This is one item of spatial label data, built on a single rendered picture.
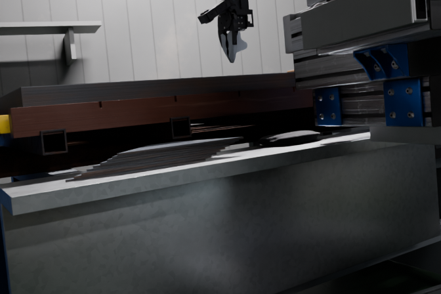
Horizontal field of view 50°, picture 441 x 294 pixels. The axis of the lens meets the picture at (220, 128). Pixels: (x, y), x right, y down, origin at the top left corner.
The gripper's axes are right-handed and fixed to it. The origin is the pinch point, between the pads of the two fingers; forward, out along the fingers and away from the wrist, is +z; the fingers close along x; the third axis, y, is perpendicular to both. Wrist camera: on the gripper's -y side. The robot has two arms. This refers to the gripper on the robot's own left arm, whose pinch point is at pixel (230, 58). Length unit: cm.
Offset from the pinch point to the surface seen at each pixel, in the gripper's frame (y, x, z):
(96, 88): -44.3, -12.6, 7.1
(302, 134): 1.8, -27.4, 22.5
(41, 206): -63, -37, 27
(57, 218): -57, -21, 33
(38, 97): -57, -13, 8
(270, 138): -5.5, -24.0, 22.5
